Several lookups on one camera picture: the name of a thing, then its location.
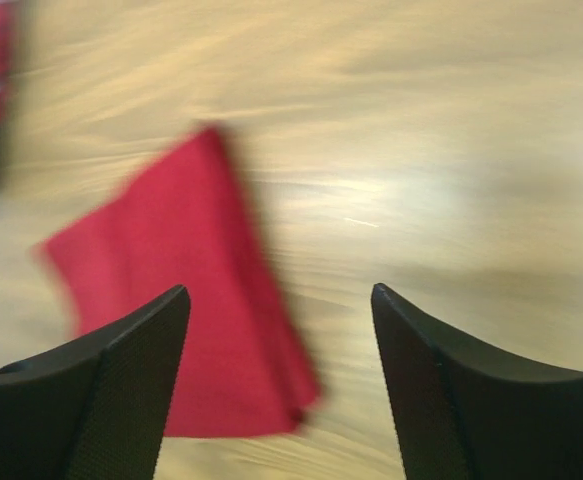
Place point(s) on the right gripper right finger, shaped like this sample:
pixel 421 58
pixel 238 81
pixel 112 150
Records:
pixel 465 409

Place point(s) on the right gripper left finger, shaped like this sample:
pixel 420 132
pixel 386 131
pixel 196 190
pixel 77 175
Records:
pixel 95 407

